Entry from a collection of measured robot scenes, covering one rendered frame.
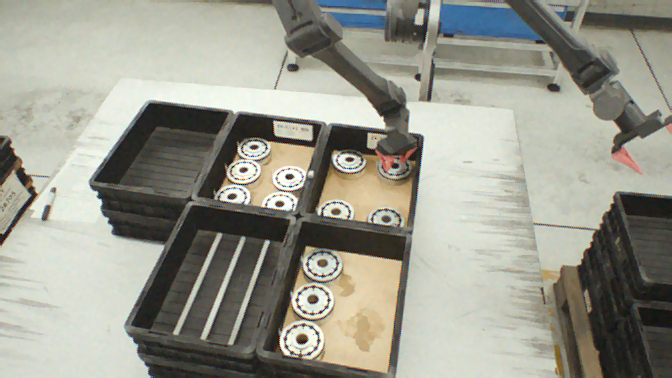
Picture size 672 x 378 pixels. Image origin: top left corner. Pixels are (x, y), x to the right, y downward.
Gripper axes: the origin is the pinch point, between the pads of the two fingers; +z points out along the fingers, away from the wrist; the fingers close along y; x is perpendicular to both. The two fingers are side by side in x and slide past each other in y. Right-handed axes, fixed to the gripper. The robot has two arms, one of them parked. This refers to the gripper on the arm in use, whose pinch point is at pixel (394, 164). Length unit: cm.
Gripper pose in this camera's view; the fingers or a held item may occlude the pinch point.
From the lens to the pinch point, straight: 166.4
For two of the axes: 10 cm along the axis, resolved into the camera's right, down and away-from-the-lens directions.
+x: -5.9, -5.6, 5.8
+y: 8.0, -4.1, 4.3
